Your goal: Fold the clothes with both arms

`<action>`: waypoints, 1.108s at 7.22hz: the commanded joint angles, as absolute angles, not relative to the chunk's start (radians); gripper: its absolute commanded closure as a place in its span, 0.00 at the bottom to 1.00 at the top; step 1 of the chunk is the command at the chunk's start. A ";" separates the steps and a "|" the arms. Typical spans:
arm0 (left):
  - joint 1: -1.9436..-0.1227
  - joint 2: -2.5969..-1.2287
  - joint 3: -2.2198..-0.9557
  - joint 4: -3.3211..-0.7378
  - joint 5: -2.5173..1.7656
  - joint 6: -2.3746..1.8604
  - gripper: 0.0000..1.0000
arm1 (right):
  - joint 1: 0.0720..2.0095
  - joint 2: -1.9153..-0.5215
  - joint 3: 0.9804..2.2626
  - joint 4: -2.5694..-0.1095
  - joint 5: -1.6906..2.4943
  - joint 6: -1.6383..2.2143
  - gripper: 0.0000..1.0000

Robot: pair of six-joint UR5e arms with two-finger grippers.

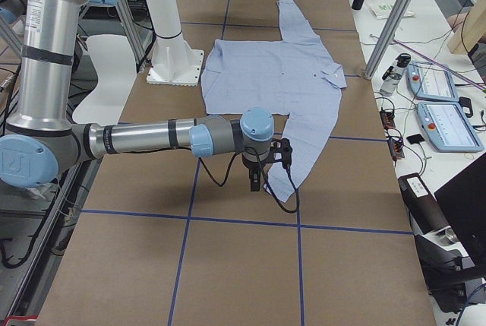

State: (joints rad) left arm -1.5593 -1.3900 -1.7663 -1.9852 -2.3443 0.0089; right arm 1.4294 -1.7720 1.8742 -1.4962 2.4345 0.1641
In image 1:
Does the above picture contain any small black box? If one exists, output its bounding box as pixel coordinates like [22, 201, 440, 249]
[459, 97, 474, 118]

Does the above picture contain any background small robot arm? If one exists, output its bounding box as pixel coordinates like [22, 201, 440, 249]
[1, 0, 27, 24]

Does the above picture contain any black monitor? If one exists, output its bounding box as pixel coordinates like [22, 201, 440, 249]
[434, 155, 486, 264]

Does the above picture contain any purple rod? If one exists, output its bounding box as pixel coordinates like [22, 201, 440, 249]
[392, 39, 485, 93]

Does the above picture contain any upper teach pendant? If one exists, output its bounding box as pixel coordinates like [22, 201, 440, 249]
[406, 60, 459, 102]

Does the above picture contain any white paper green print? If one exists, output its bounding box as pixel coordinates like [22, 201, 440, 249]
[365, 0, 396, 20]

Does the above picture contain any teach pendant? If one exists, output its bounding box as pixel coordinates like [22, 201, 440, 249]
[406, 60, 459, 102]
[417, 102, 484, 153]

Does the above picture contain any lower orange circuit board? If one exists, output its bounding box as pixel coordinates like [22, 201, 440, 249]
[387, 137, 405, 161]

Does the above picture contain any clear bottle black cap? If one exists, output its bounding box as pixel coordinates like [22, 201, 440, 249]
[379, 53, 412, 97]

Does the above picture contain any wooden beam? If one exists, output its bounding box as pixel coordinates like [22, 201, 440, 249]
[447, 0, 485, 54]

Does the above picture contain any light blue striped shirt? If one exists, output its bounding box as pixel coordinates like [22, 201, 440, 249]
[201, 0, 347, 201]

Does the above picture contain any aluminium frame post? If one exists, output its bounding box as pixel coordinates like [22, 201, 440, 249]
[364, 0, 411, 80]

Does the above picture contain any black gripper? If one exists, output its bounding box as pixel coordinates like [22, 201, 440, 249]
[242, 147, 264, 191]

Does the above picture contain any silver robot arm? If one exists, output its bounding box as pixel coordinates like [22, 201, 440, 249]
[1, 0, 276, 191]

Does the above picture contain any upper orange circuit board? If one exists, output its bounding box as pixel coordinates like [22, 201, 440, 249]
[380, 109, 396, 129]

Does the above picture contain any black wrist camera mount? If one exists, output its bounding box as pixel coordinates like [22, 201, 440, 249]
[264, 138, 292, 170]

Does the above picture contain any lower teach pendant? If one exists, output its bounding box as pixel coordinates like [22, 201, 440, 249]
[417, 102, 484, 153]

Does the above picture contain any orange circuit board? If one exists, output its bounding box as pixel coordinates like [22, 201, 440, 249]
[387, 137, 405, 161]
[380, 109, 396, 129]

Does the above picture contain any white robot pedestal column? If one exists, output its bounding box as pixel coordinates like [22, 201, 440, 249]
[146, 0, 204, 87]

